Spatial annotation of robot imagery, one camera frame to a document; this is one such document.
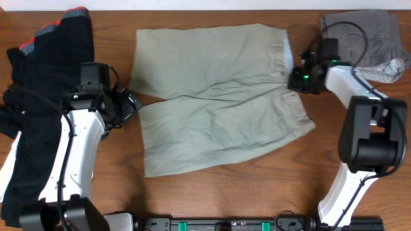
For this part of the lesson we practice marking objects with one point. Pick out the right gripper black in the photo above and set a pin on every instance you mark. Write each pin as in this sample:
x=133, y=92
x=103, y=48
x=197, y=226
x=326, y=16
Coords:
x=294, y=83

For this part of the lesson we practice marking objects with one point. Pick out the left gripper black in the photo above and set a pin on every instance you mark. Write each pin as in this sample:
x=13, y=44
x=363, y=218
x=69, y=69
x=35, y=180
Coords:
x=128, y=109

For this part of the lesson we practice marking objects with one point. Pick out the khaki shorts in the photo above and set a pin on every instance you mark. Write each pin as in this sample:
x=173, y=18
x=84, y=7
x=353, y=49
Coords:
x=222, y=96

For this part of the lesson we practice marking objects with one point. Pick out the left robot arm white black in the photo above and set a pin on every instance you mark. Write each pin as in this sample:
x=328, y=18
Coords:
x=65, y=203

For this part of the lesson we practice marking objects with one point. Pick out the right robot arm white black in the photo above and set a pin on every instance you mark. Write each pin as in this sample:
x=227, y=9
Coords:
x=372, y=143

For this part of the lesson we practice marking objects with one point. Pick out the folded grey shorts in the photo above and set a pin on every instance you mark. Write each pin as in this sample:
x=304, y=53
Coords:
x=385, y=60

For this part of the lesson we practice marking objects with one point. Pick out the black garment with red-grey trim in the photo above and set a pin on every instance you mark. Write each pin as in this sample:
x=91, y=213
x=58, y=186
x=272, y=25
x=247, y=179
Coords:
x=44, y=71

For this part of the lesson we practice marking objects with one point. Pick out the white garment under pile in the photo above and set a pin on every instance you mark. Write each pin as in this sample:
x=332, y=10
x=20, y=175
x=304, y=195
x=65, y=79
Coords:
x=8, y=166

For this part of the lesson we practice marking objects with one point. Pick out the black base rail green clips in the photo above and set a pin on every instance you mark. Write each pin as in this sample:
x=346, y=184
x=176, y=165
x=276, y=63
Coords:
x=286, y=223

